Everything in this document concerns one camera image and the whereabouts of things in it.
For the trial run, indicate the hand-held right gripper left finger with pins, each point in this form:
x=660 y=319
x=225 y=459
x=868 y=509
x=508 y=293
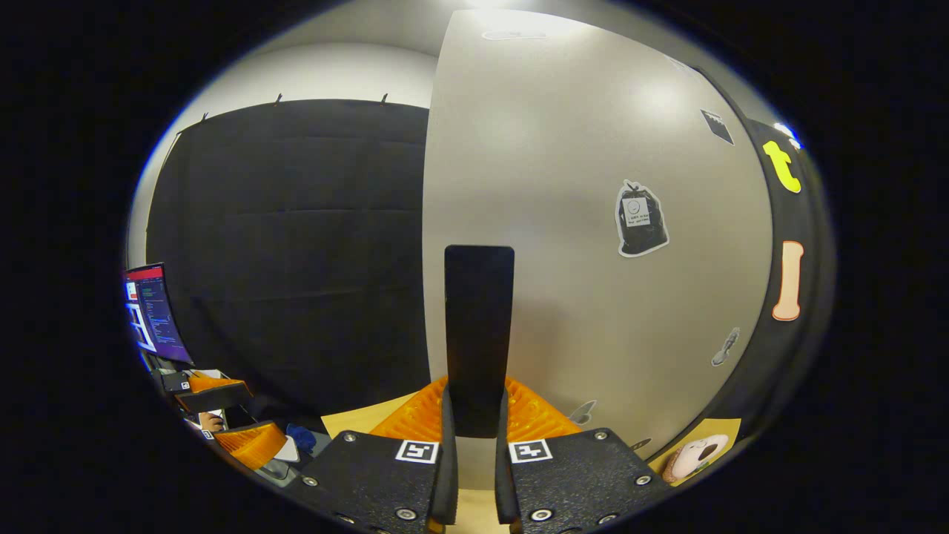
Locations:
x=449 y=475

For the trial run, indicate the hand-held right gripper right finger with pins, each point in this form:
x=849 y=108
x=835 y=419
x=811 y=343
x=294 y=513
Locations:
x=503 y=475

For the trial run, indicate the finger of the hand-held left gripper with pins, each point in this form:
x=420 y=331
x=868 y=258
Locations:
x=215 y=397
x=252 y=445

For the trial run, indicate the grey cabinet door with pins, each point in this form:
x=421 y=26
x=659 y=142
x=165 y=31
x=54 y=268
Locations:
x=563 y=148

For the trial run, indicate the blue cloth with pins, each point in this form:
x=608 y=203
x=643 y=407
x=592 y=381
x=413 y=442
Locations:
x=302 y=437

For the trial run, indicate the computer monitor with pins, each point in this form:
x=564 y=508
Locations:
x=156 y=315

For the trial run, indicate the black backdrop cloth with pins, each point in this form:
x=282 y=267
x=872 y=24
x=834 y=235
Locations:
x=296 y=245

